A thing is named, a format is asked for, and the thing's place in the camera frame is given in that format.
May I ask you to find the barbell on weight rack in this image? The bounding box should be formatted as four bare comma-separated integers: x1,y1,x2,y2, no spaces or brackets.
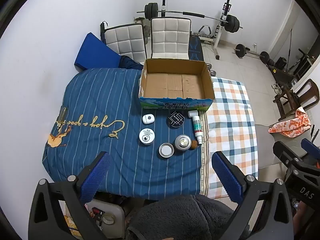
160,0,234,60

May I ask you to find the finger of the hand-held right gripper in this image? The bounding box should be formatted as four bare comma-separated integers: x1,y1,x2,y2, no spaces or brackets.
301,138,320,160
272,141,304,178

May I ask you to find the grey fleece clothing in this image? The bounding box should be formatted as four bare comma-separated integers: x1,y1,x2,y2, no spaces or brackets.
126,194,250,240

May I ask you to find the white quilted chair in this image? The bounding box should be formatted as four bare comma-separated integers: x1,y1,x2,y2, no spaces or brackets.
150,17,192,60
104,23,147,62

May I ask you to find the black box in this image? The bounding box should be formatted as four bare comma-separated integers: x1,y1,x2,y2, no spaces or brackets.
275,57,288,70

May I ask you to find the black round tin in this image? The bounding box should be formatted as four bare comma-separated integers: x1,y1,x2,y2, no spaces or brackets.
167,112,185,128

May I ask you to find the silver metal jar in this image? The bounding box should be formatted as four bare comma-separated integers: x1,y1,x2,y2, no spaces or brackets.
174,134,192,152

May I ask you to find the barbell with black plates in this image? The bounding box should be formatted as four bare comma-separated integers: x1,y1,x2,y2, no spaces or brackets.
137,2,243,33

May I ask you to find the dark wooden chair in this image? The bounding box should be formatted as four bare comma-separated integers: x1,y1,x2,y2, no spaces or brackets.
274,79,320,121

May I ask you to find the white round jar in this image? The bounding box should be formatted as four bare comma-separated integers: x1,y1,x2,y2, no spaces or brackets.
139,128,155,146

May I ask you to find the black folded umbrella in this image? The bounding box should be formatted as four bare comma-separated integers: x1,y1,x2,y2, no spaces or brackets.
100,21,108,44

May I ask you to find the cardboard box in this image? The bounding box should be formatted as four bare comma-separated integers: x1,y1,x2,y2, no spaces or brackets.
138,58,215,112

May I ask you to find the orange patterned cloth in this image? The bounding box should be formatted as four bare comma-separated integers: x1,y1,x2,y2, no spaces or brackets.
269,107,311,139

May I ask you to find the blue striped blanket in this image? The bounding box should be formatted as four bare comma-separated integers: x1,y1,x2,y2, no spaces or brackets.
42,67,213,200

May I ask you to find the small barbell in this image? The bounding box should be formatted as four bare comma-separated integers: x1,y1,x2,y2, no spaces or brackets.
232,44,270,64

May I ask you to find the blue foam mat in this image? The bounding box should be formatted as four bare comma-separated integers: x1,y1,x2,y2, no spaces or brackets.
74,32,122,72

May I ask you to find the dark blue cloth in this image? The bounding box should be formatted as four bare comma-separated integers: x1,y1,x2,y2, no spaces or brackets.
119,55,145,70

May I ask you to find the silver jar lid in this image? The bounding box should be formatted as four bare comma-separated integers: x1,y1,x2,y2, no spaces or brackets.
159,142,175,158

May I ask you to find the black bench pad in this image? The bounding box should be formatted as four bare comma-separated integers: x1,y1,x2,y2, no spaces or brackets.
188,35,203,61

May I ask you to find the white squeeze tube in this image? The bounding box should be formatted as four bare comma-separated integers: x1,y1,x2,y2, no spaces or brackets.
192,116,204,145

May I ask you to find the plaid blanket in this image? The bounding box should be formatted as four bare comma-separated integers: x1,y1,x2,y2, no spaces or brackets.
200,77,258,198

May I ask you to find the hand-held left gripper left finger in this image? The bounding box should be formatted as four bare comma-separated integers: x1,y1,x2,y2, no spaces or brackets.
28,151,112,240

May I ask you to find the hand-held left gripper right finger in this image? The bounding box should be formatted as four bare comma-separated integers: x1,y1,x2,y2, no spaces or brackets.
211,151,294,240

